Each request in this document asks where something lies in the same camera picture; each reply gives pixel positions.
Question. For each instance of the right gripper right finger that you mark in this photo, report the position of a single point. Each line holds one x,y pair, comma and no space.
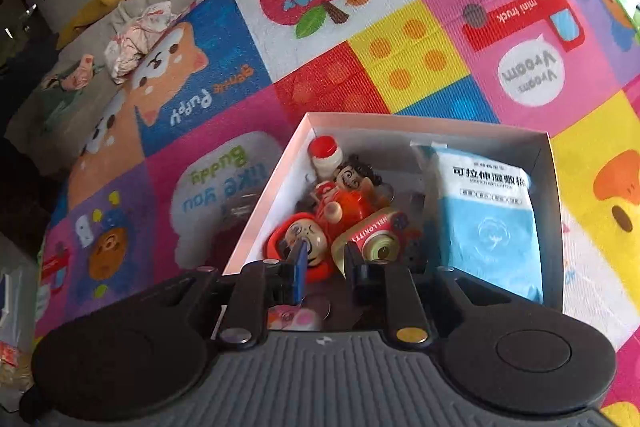
386,295

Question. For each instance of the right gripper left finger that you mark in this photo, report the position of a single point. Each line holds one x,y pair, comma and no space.
259,286

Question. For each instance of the pink pig squishy toy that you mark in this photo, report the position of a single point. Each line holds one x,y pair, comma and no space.
293,318

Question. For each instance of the red hooded doll figure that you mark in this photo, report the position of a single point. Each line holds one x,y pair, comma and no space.
335,214

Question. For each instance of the toy camera keychain with bell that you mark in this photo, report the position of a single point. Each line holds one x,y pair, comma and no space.
387,235

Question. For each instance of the small cartoon figure keychain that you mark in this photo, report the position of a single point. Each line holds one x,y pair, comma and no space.
355,175

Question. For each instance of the blue white tissue pack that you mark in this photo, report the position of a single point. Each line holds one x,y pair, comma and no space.
478,218

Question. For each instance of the small yogurt drink bottle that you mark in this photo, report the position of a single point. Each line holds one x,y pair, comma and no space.
325,155

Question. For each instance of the white cardboard box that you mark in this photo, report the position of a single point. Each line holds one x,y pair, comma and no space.
383,141

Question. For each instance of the grey sofa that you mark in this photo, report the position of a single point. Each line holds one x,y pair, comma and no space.
51,99

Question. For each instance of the crumpled pink white cloth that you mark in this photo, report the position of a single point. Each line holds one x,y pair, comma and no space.
132,44

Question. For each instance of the small pink cloth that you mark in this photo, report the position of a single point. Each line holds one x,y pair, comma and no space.
81,75

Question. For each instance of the colourful cartoon play mat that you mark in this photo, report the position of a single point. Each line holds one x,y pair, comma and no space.
129,301

